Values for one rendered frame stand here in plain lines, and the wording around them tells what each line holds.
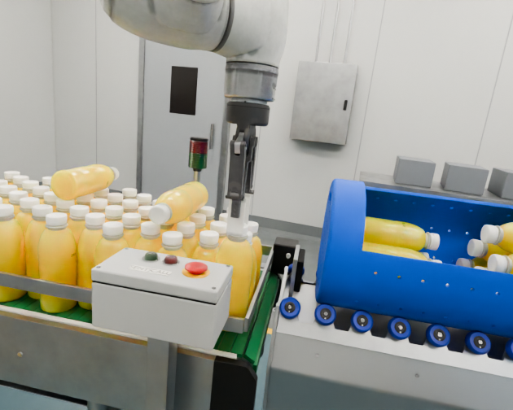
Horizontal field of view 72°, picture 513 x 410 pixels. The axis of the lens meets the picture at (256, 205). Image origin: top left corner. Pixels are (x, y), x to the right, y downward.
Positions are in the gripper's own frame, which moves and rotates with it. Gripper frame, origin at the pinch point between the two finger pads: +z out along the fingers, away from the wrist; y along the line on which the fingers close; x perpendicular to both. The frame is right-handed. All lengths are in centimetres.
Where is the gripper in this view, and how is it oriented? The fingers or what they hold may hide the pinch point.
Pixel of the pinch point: (238, 214)
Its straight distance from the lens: 66.6
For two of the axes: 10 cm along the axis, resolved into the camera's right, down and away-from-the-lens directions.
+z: -1.0, 9.7, 2.4
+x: -9.8, -1.4, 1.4
